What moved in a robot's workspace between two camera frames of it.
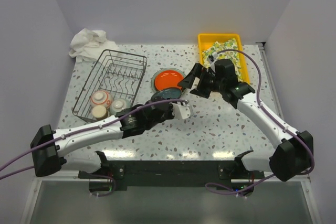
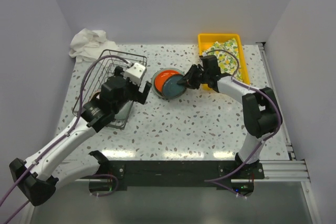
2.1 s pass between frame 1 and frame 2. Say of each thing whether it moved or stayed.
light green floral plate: stayed
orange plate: stayed
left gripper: moved
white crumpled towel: stayed
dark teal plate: moved
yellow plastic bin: stayed
